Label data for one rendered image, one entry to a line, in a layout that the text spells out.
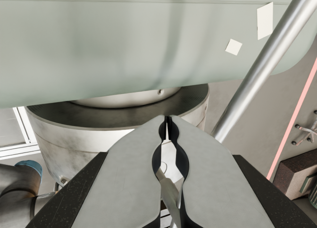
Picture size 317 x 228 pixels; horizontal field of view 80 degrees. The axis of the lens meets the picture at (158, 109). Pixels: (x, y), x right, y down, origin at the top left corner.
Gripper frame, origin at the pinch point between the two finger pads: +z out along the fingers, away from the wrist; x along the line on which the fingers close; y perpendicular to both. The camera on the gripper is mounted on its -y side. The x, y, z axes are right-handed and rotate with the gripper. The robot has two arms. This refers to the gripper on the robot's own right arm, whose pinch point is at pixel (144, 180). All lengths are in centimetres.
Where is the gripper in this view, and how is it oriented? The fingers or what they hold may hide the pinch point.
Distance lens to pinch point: 52.8
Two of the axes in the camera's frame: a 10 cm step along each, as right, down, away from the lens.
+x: 3.3, 4.6, -8.2
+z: 9.4, -1.3, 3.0
